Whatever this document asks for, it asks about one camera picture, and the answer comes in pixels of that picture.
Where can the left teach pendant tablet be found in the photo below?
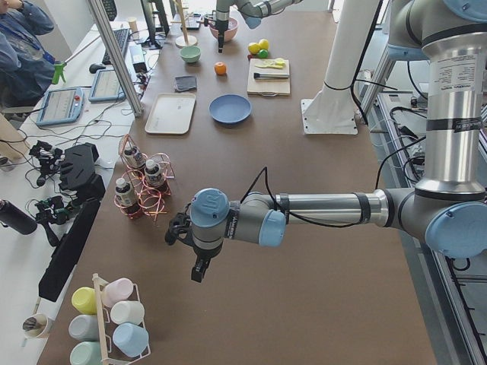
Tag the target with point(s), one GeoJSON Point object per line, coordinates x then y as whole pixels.
{"type": "Point", "coordinates": [61, 106]}

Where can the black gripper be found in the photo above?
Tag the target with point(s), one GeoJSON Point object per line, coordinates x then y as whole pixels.
{"type": "Point", "coordinates": [202, 254]}
{"type": "Point", "coordinates": [221, 24]}

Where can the lower whole lemon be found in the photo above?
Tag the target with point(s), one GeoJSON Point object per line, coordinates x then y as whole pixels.
{"type": "Point", "coordinates": [253, 48]}

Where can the grey cup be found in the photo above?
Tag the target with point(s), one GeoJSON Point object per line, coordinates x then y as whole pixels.
{"type": "Point", "coordinates": [84, 328]}

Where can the upper lemon slice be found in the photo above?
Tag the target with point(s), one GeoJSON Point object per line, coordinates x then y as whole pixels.
{"type": "Point", "coordinates": [268, 62]}

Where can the wooden stand with round base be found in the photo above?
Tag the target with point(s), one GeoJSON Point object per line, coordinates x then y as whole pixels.
{"type": "Point", "coordinates": [186, 39]}

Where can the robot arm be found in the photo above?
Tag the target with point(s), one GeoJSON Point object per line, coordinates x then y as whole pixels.
{"type": "Point", "coordinates": [251, 13]}
{"type": "Point", "coordinates": [445, 209]}

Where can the cream rabbit tray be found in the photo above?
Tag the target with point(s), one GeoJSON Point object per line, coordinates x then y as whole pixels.
{"type": "Point", "coordinates": [171, 114]}

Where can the green clamp tool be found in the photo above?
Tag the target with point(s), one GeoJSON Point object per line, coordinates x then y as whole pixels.
{"type": "Point", "coordinates": [58, 72]}

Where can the yellow cup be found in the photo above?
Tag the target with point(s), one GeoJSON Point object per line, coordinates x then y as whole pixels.
{"type": "Point", "coordinates": [84, 300]}

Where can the white cup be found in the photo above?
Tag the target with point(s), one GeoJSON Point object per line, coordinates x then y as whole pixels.
{"type": "Point", "coordinates": [127, 311]}

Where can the light blue cup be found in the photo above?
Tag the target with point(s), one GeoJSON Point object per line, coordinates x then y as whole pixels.
{"type": "Point", "coordinates": [131, 339]}

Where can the grey folded cloth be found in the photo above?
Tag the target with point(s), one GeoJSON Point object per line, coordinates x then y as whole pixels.
{"type": "Point", "coordinates": [185, 83]}

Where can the blue round plate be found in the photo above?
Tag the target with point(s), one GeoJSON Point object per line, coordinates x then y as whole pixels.
{"type": "Point", "coordinates": [230, 109]}

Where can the teach pendant tablet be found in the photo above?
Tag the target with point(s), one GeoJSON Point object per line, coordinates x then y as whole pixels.
{"type": "Point", "coordinates": [106, 87]}
{"type": "Point", "coordinates": [61, 106]}

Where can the paper cup with utensils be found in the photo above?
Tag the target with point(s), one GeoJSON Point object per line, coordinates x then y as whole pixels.
{"type": "Point", "coordinates": [36, 326]}

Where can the mint green bowl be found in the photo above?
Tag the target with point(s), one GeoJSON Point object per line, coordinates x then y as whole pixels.
{"type": "Point", "coordinates": [190, 54]}

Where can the steel muddler black tip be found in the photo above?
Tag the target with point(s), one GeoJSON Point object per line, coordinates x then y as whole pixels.
{"type": "Point", "coordinates": [270, 76]}

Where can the orange fruit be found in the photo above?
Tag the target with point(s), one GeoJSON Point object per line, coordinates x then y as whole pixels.
{"type": "Point", "coordinates": [220, 68]}

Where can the black computer mouse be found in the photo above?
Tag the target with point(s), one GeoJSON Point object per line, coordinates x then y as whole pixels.
{"type": "Point", "coordinates": [94, 68]}

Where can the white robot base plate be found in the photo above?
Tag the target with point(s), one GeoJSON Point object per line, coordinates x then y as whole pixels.
{"type": "Point", "coordinates": [325, 121]}

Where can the right teach pendant tablet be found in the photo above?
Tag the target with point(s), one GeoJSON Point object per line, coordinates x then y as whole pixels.
{"type": "Point", "coordinates": [106, 87]}

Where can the front tea bottle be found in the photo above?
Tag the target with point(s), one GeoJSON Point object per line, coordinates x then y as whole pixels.
{"type": "Point", "coordinates": [126, 199]}

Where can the wooden cutting board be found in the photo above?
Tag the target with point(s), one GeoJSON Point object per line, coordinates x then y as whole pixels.
{"type": "Point", "coordinates": [268, 87]}

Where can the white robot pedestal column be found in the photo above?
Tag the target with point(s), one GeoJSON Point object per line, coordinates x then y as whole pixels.
{"type": "Point", "coordinates": [357, 18]}

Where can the upper whole lemon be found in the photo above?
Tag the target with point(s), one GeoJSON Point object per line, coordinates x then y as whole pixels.
{"type": "Point", "coordinates": [264, 44]}

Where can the yellow plastic knife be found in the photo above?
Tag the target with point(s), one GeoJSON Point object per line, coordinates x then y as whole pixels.
{"type": "Point", "coordinates": [270, 65]}

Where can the green lime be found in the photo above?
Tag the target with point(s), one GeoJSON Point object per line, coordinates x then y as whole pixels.
{"type": "Point", "coordinates": [263, 54]}

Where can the right rear tea bottle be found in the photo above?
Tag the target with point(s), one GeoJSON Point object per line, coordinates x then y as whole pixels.
{"type": "Point", "coordinates": [134, 157]}

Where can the mint green cup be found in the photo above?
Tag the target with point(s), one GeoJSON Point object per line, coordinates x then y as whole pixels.
{"type": "Point", "coordinates": [86, 353]}

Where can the copper wire bottle rack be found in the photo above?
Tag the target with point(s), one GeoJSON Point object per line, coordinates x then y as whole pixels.
{"type": "Point", "coordinates": [151, 200]}

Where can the aluminium frame post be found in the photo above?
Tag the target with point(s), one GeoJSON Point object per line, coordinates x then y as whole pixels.
{"type": "Point", "coordinates": [118, 62]}

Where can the pink cup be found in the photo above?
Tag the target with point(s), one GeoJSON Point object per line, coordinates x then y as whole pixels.
{"type": "Point", "coordinates": [118, 290]}

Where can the whole lemon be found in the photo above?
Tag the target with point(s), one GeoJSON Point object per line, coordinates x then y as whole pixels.
{"type": "Point", "coordinates": [264, 44]}
{"type": "Point", "coordinates": [253, 48]}

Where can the pink bowl of ice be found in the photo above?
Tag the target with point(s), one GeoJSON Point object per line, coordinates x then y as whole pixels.
{"type": "Point", "coordinates": [229, 34]}

